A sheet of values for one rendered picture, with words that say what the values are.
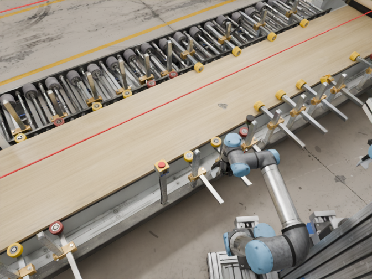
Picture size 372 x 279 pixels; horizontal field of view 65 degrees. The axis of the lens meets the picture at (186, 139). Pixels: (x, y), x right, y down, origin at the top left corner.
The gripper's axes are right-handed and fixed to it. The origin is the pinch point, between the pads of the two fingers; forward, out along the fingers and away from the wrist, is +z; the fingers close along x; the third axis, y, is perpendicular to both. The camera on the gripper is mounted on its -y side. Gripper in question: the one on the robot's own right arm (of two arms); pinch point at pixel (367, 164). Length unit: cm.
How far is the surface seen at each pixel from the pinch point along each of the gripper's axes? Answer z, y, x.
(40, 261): 70, 20, -203
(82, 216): 59, -5, -175
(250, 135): 31, -47, -52
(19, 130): 47, -75, -230
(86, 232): 70, 3, -175
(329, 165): 132, -75, 65
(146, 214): 62, -4, -131
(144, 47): 47, -178, -132
